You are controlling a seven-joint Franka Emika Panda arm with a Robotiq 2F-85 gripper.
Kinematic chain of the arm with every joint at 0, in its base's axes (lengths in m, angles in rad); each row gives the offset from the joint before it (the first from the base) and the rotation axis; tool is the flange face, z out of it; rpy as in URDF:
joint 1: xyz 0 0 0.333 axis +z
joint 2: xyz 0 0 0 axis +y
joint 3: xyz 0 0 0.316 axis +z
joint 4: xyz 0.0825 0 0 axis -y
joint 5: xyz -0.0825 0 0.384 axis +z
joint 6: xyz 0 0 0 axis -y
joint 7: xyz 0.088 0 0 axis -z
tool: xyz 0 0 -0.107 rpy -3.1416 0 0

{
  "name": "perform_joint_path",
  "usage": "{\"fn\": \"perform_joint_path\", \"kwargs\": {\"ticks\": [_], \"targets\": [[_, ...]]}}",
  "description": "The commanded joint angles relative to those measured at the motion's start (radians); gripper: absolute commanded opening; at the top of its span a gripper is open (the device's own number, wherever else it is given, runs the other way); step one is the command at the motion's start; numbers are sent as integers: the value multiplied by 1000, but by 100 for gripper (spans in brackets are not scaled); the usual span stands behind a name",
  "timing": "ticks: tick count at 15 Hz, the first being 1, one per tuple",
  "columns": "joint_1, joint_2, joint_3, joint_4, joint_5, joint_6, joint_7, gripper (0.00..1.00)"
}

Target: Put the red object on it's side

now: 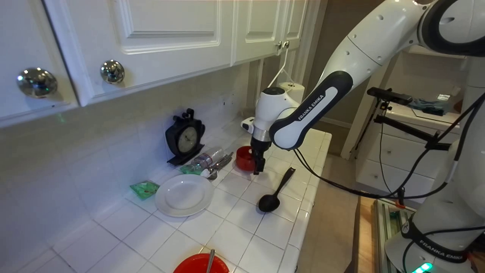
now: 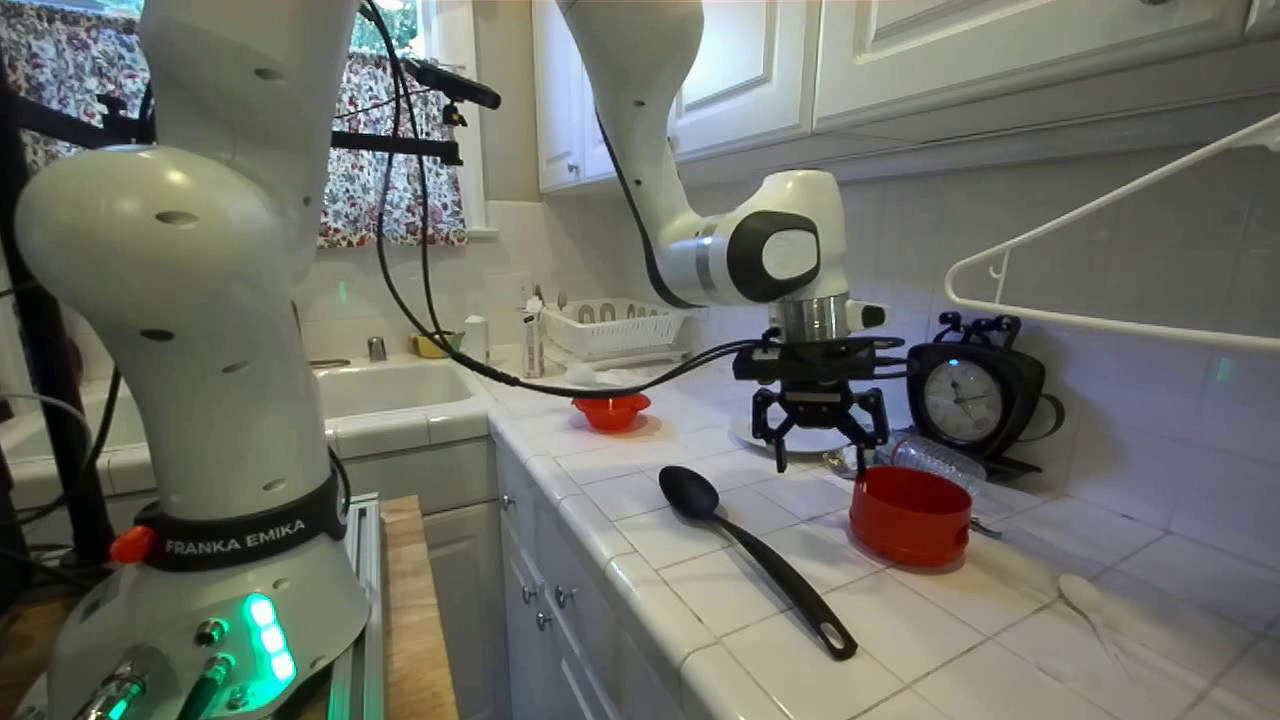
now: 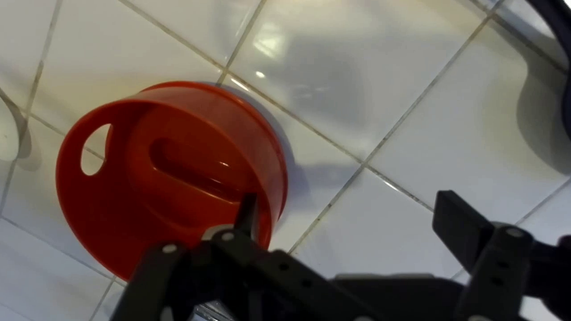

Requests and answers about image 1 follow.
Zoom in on white dresser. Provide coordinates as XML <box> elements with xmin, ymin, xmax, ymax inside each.
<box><xmin>355</xmin><ymin>45</ymin><xmax>467</xmax><ymax>195</ymax></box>

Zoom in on clear plastic bottle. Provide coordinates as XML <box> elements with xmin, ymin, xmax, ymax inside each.
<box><xmin>180</xmin><ymin>147</ymin><xmax>225</xmax><ymax>175</ymax></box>

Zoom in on red bowl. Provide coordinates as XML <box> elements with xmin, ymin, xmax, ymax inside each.
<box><xmin>173</xmin><ymin>253</ymin><xmax>230</xmax><ymax>273</ymax></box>

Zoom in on green packet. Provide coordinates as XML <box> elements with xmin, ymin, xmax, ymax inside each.
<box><xmin>129</xmin><ymin>180</ymin><xmax>161</xmax><ymax>201</ymax></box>

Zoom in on red cup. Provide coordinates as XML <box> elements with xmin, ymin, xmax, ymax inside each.
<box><xmin>235</xmin><ymin>146</ymin><xmax>263</xmax><ymax>172</ymax></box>

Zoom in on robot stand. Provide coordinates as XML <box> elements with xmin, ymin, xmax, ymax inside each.
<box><xmin>354</xmin><ymin>196</ymin><xmax>418</xmax><ymax>273</ymax></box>

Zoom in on white cabinet door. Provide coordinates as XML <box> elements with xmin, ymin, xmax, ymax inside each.
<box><xmin>231</xmin><ymin>0</ymin><xmax>289</xmax><ymax>66</ymax></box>
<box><xmin>282</xmin><ymin>0</ymin><xmax>310</xmax><ymax>50</ymax></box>
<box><xmin>0</xmin><ymin>0</ymin><xmax>79</xmax><ymax>128</ymax></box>
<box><xmin>43</xmin><ymin>0</ymin><xmax>236</xmax><ymax>107</ymax></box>

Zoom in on blue cloth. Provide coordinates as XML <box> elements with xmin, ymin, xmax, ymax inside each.
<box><xmin>407</xmin><ymin>97</ymin><xmax>448</xmax><ymax>116</ymax></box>

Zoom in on white wall cabinet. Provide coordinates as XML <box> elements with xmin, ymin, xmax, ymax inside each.
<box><xmin>0</xmin><ymin>0</ymin><xmax>322</xmax><ymax>128</ymax></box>

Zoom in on heap of metal cutlery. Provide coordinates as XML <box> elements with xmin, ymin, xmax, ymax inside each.
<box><xmin>206</xmin><ymin>151</ymin><xmax>234</xmax><ymax>181</ymax></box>

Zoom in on white paper towel roll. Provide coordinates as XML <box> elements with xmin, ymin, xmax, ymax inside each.
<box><xmin>278</xmin><ymin>82</ymin><xmax>306</xmax><ymax>104</ymax></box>

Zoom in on black ladle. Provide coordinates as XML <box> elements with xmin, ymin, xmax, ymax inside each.
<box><xmin>258</xmin><ymin>167</ymin><xmax>296</xmax><ymax>213</ymax></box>

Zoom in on camera on tripod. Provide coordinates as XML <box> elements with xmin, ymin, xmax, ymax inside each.
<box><xmin>354</xmin><ymin>87</ymin><xmax>461</xmax><ymax>160</ymax></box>

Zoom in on white plate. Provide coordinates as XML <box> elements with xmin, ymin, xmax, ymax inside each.
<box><xmin>154</xmin><ymin>174</ymin><xmax>215</xmax><ymax>218</ymax></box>

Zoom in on black table clock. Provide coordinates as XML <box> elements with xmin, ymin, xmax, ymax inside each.
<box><xmin>165</xmin><ymin>108</ymin><xmax>206</xmax><ymax>167</ymax></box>

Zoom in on white wire hanger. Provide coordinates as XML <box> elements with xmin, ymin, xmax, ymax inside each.
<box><xmin>267</xmin><ymin>48</ymin><xmax>297</xmax><ymax>89</ymax></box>

